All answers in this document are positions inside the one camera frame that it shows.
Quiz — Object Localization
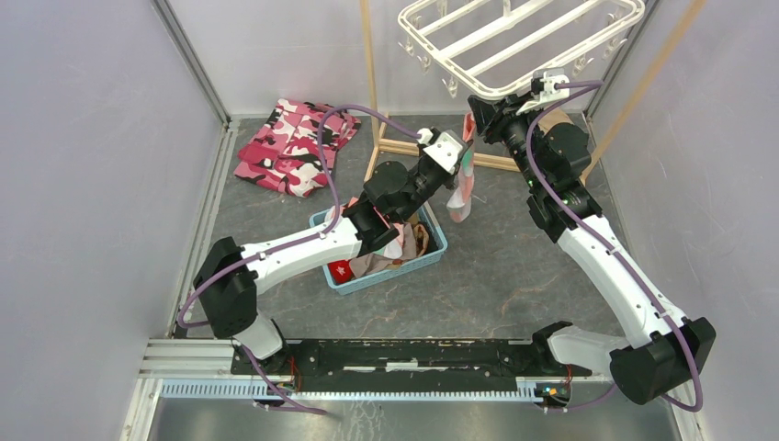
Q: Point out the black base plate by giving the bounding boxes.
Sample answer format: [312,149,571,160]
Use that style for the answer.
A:
[259,338,592,392]

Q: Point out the wooden hanger stand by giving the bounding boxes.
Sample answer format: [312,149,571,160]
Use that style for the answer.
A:
[369,1,705,175]

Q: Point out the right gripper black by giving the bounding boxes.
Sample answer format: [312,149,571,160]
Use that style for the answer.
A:
[470,90,548,191]

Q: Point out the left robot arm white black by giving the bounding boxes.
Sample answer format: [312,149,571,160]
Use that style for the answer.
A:
[192,132,469,375]

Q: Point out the beige cloth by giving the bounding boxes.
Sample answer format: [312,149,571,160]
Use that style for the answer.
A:
[537,108,572,133]

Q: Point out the white clip hanger frame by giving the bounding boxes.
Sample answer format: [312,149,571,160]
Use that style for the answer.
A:
[397,0,647,100]

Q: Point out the brown beige socks pile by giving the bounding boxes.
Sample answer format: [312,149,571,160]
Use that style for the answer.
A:
[348,213,431,278]

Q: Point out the blue plastic basket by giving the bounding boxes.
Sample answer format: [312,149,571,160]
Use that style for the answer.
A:
[322,202,448,296]

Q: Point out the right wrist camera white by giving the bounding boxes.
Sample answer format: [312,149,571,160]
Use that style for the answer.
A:
[516,68,570,115]

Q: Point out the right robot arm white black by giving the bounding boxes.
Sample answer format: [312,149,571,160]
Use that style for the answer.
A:
[468,95,717,411]

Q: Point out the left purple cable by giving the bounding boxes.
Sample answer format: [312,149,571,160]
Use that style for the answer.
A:
[176,103,424,330]

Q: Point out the pink camouflage cloth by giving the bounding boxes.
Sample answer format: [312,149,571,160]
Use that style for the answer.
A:
[233,98,362,198]

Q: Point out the pink sock green patches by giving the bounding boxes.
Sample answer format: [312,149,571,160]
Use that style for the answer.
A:
[446,113,476,223]

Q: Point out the red sock white stars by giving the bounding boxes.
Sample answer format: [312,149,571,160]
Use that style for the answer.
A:
[327,260,355,285]

